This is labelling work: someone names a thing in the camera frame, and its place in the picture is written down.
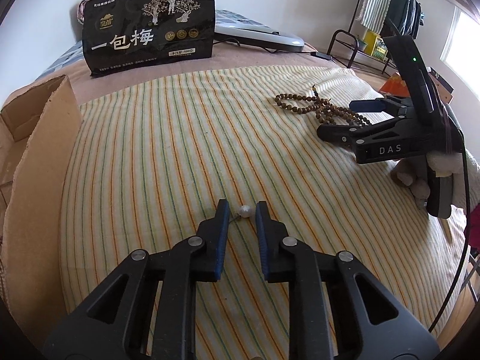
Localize brown wooden bead necklace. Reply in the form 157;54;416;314
274;84;373;128

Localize white gloved right hand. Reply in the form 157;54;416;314
389;149;480;211

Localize orange gift box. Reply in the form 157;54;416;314
379;72;409;98

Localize yellow green box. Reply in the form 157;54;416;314
363;30;388;60

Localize black clothes rack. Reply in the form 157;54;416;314
326;0;425;75

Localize dark hanging clothes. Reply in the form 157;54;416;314
380;0;425;39

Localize striped yellow bed cloth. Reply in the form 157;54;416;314
60;66;465;336

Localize brown cardboard box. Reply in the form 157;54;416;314
1;76;82;341

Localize black plum snack bag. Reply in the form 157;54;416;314
82;0;216;77

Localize white ring light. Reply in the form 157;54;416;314
214;23;305;53

